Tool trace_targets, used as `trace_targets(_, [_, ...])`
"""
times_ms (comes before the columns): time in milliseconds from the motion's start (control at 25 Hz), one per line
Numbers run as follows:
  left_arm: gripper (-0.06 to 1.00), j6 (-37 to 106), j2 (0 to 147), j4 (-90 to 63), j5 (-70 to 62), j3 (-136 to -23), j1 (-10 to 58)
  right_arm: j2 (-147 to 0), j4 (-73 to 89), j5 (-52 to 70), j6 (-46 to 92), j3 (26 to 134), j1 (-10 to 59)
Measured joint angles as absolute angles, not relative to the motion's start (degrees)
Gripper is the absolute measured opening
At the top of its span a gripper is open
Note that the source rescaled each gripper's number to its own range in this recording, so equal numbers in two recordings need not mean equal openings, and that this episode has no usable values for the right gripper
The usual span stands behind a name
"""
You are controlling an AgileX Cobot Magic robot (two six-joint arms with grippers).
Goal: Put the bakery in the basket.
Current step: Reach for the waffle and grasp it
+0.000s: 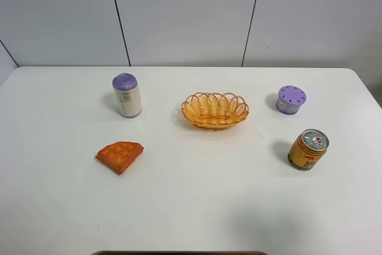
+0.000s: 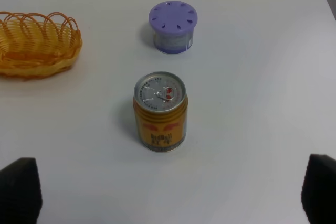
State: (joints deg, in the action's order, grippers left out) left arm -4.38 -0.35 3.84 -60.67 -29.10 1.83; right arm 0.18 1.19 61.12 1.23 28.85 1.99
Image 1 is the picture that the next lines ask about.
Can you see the orange waffle piece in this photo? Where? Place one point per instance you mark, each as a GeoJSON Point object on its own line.
{"type": "Point", "coordinates": [120, 155]}

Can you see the orange woven basket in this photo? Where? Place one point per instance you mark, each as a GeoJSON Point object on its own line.
{"type": "Point", "coordinates": [215, 111]}

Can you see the gold drink can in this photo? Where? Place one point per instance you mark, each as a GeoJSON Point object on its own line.
{"type": "Point", "coordinates": [308, 149]}

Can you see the purple lidded small tin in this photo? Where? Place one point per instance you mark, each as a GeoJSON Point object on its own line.
{"type": "Point", "coordinates": [290, 99]}

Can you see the purple capped white bottle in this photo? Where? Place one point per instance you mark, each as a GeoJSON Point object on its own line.
{"type": "Point", "coordinates": [127, 92]}

